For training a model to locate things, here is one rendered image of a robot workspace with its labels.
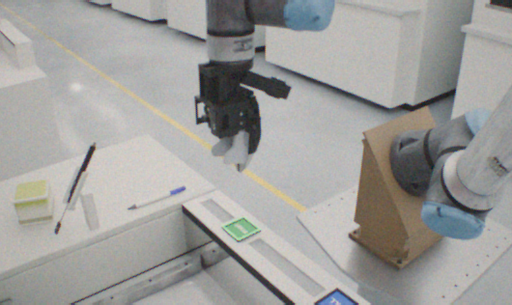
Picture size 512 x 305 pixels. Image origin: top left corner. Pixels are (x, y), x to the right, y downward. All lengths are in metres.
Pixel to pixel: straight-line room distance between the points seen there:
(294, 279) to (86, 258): 0.41
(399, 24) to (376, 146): 2.72
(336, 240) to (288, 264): 0.30
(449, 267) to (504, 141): 0.49
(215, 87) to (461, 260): 0.71
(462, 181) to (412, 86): 3.20
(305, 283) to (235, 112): 0.31
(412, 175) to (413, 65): 2.96
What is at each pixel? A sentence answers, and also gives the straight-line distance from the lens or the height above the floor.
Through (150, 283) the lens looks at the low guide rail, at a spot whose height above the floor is 0.85.
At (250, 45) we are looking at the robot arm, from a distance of 0.70.
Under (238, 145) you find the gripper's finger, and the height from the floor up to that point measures 1.16.
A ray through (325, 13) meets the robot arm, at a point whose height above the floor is 1.40.
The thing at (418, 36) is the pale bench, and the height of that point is 0.68.
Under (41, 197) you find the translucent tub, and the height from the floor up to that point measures 1.03.
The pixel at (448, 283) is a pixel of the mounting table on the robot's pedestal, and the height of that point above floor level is 0.82.
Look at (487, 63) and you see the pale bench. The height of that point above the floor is 0.69.
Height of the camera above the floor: 1.52
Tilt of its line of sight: 29 degrees down
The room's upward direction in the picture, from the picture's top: straight up
